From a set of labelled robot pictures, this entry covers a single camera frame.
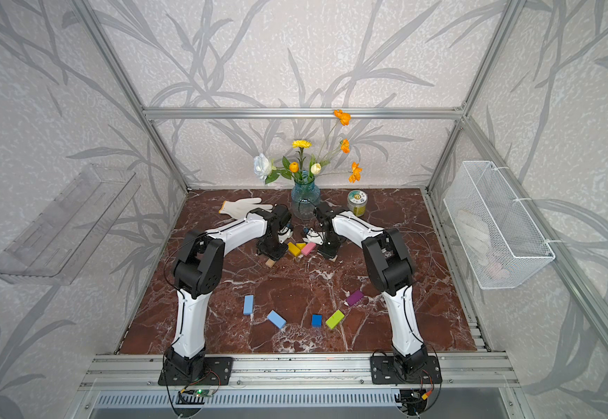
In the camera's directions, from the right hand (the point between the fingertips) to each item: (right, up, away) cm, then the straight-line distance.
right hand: (329, 249), depth 100 cm
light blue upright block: (-27, -16, -15) cm, 35 cm away
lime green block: (+1, -20, -18) cm, 26 cm away
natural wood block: (-22, -4, -5) cm, 23 cm away
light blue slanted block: (-17, -20, -17) cm, 32 cm away
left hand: (-20, -2, -2) cm, 20 cm away
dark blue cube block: (-5, -20, -19) cm, 28 cm away
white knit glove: (-39, +16, +13) cm, 44 cm away
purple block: (+8, -15, -11) cm, 20 cm away
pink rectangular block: (-8, +1, -1) cm, 8 cm away
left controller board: (-35, -35, -30) cm, 58 cm away
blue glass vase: (-10, +19, +5) cm, 22 cm away
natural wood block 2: (-6, +6, -10) cm, 13 cm away
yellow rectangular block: (-13, 0, -1) cm, 13 cm away
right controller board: (+24, -38, -26) cm, 52 cm away
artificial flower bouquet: (-20, +28, -17) cm, 38 cm away
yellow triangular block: (-11, +2, -1) cm, 11 cm away
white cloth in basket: (+43, +7, -24) cm, 50 cm away
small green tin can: (+11, +19, +5) cm, 22 cm away
